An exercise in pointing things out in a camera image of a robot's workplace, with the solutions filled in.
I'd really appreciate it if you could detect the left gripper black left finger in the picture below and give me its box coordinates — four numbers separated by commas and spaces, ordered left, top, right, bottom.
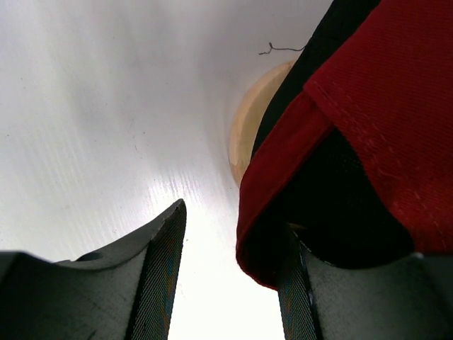
1, 200, 187, 339

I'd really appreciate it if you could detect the red LA baseball cap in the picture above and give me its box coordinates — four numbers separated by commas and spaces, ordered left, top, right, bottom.
235, 0, 453, 292

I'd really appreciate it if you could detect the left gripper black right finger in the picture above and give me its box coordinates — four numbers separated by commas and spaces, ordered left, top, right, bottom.
277, 227, 452, 339

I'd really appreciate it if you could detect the wooden hat stand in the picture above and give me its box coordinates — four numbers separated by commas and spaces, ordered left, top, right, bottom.
229, 60, 296, 185

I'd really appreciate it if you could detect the black baseball cap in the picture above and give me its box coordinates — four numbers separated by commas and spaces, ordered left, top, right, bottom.
236, 1, 414, 287

